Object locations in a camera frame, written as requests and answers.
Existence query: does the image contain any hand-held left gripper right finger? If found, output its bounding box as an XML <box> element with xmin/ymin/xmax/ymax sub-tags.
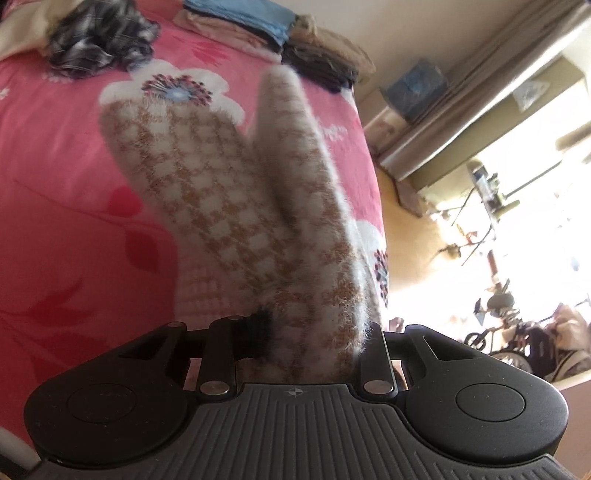
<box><xmin>358</xmin><ymin>323</ymin><xmax>463</xmax><ymax>398</ymax></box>

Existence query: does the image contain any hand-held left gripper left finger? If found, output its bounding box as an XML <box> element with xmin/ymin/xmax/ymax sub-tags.
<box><xmin>120</xmin><ymin>310</ymin><xmax>274</xmax><ymax>398</ymax></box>

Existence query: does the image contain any beige houndstooth cardigan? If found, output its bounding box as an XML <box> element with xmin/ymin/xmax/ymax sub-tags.
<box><xmin>99</xmin><ymin>65</ymin><xmax>392</xmax><ymax>385</ymax></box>

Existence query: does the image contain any bicycle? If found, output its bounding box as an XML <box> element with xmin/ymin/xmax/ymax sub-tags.
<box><xmin>463</xmin><ymin>291</ymin><xmax>556</xmax><ymax>371</ymax></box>

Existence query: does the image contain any brown board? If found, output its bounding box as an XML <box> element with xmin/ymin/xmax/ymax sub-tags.
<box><xmin>392</xmin><ymin>178</ymin><xmax>426</xmax><ymax>219</ymax></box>

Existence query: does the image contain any cardboard box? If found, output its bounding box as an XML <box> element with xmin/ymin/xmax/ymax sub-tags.
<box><xmin>362</xmin><ymin>105</ymin><xmax>410</xmax><ymax>161</ymax></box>

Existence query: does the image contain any pink floral blanket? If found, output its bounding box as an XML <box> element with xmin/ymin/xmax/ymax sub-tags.
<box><xmin>0</xmin><ymin>0</ymin><xmax>392</xmax><ymax>437</ymax></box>

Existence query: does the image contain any blue box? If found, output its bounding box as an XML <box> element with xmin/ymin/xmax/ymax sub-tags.
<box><xmin>385</xmin><ymin>58</ymin><xmax>450</xmax><ymax>117</ymax></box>

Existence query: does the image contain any beige curtain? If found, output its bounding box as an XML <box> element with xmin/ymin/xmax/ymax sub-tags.
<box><xmin>379</xmin><ymin>0</ymin><xmax>591</xmax><ymax>182</ymax></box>

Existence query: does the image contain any charcoal folded garment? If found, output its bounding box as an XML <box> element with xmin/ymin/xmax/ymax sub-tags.
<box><xmin>281</xmin><ymin>41</ymin><xmax>359</xmax><ymax>92</ymax></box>

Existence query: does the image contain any cream folded garment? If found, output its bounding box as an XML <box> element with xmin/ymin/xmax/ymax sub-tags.
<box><xmin>173</xmin><ymin>10</ymin><xmax>283</xmax><ymax>64</ymax></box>

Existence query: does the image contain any khaki folded garment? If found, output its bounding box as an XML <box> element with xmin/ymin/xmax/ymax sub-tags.
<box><xmin>288</xmin><ymin>15</ymin><xmax>378</xmax><ymax>78</ymax></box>

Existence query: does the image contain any dark plaid shirt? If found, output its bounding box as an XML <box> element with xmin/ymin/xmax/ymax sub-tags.
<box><xmin>46</xmin><ymin>0</ymin><xmax>161</xmax><ymax>82</ymax></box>

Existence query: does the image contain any cream cloth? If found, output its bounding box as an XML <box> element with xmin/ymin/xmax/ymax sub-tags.
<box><xmin>0</xmin><ymin>0</ymin><xmax>62</xmax><ymax>62</ymax></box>

